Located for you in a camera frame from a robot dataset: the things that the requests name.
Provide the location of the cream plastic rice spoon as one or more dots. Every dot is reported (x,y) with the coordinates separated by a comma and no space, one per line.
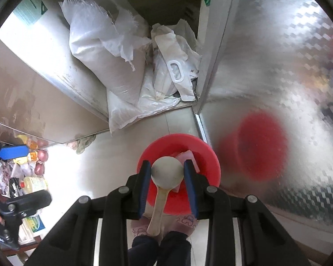
(166,171)

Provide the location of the person's right leg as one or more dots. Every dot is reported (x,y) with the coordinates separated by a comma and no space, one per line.
(173,250)

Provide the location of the person's leg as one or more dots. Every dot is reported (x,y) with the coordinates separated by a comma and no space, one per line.
(144,250)
(173,250)

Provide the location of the patterned steel cabinet door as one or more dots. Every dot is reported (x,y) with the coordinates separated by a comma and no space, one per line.
(266,61)

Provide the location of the red onion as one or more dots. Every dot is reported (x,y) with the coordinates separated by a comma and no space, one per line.
(42,155)
(39,168)

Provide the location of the pink patterned slipper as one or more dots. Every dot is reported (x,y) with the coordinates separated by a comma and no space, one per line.
(138,228)
(183,223)

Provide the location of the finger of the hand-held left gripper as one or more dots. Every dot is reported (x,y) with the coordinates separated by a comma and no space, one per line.
(30,199)
(12,152)

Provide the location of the red plastic basin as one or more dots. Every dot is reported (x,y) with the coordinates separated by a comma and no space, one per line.
(163,146)

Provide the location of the plain steel cabinet panel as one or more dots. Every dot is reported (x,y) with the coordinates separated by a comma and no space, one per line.
(44,88)

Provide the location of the yellow cooking oil bottle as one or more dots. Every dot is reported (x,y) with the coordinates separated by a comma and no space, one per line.
(34,185)

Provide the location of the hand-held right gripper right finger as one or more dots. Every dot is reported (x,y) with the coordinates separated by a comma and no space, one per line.
(191,191)

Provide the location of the black snack packet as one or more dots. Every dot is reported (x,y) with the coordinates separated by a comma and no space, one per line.
(15,185)

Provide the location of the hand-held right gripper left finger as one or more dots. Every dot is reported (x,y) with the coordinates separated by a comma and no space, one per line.
(144,191)

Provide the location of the white woven sack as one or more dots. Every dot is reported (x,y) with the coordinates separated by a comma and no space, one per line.
(105,52)

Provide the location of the green white packet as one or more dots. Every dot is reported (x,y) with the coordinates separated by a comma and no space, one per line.
(34,223)

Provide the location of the person's left leg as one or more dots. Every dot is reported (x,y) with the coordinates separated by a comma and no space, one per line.
(144,250)

